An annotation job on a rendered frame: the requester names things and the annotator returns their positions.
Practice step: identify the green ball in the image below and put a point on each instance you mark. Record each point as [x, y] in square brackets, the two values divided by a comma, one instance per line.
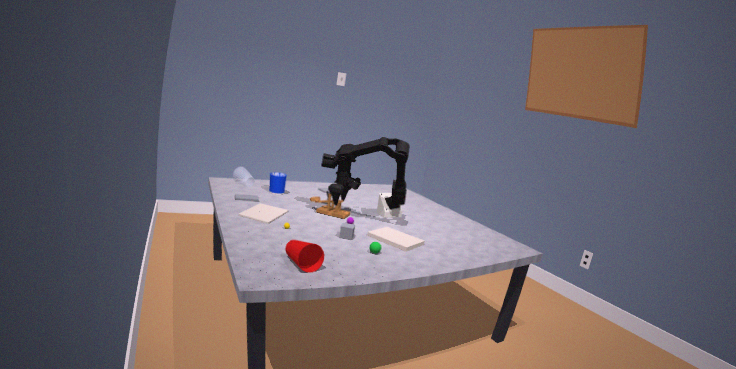
[375, 247]

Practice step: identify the red cup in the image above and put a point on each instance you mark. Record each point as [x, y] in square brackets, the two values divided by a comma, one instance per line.
[308, 256]

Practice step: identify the blue mug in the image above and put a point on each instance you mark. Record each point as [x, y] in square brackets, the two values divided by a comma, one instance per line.
[277, 183]

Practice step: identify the pale pink flat block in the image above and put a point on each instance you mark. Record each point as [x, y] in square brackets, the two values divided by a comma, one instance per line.
[397, 239]

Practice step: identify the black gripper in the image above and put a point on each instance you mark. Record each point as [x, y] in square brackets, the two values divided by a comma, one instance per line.
[338, 189]

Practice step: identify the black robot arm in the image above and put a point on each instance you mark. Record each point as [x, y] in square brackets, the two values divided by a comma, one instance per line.
[348, 152]

